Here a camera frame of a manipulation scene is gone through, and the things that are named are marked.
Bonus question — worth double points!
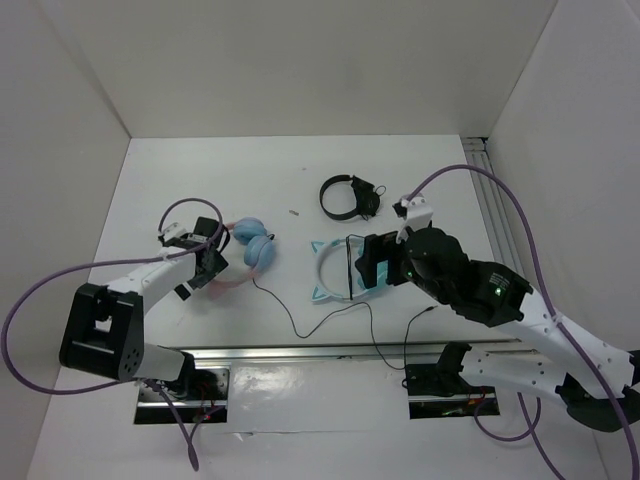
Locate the pink blue cat-ear headphones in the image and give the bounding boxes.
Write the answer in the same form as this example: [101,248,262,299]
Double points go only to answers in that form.
[209,217,276,299]

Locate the black headphone audio cable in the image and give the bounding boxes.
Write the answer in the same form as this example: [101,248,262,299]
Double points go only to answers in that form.
[252,234,437,371]

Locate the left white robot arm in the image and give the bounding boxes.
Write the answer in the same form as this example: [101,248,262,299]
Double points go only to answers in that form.
[59,217,230,399]

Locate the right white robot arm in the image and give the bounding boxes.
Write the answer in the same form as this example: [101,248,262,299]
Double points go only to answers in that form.
[355,227,639,432]

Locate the black headphones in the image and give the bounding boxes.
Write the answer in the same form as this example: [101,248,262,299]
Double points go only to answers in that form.
[318,174,387,222]

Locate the white teal cat-ear headphones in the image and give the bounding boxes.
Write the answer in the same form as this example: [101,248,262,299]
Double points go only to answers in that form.
[311,235,388,304]

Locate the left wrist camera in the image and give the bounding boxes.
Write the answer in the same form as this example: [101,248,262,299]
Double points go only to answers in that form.
[157,222,187,247]

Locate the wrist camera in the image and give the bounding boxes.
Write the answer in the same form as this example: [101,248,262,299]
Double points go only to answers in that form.
[157,222,187,247]
[393,194,434,243]

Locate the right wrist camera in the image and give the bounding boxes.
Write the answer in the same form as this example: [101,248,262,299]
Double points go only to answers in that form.
[393,194,434,243]

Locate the aluminium table edge rail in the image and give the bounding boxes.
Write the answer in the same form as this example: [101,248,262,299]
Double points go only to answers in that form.
[177,339,541,369]

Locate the aluminium side rail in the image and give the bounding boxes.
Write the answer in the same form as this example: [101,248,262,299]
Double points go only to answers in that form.
[461,137,524,274]

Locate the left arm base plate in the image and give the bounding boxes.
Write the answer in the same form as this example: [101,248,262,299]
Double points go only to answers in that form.
[134,366,230,425]

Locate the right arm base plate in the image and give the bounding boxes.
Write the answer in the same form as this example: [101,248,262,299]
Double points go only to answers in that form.
[402,364,500,420]

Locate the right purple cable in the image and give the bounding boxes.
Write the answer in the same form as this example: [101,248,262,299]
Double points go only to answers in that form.
[408,164,640,480]

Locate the purple cable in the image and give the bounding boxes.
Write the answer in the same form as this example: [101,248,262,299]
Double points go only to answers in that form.
[1,197,225,471]
[408,164,640,480]

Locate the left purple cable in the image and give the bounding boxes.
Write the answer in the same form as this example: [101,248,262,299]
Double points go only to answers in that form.
[1,197,225,471]

